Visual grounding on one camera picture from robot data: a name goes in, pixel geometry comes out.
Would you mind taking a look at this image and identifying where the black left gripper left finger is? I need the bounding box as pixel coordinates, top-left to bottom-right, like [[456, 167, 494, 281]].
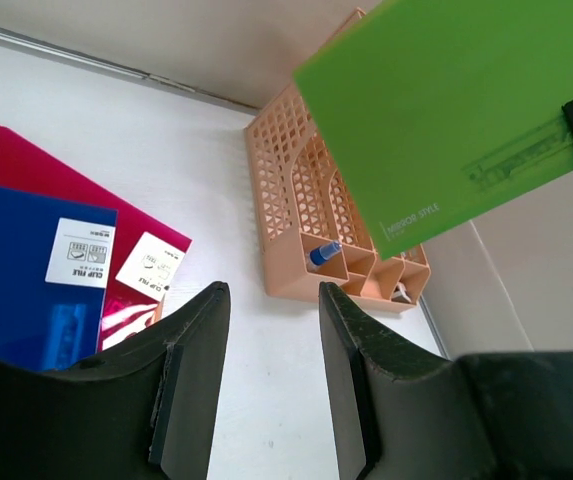
[[0, 281, 230, 479]]

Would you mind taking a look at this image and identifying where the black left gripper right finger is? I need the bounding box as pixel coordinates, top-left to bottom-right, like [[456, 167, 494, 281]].
[[319, 283, 573, 479]]

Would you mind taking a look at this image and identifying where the green clip file folder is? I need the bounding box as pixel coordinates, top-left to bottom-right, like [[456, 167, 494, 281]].
[[293, 1, 573, 259]]

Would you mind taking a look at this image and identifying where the small blue-capped glue bottle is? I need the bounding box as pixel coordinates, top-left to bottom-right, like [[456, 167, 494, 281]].
[[306, 241, 342, 270]]

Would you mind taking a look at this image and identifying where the blue clip file folder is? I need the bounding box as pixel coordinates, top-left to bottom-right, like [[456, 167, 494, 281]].
[[0, 187, 117, 371]]

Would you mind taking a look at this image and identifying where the magenta clip file folder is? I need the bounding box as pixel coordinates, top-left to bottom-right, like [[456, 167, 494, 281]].
[[0, 126, 191, 351]]

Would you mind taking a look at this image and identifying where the peach plastic file organizer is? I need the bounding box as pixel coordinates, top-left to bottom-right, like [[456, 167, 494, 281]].
[[245, 82, 431, 313]]

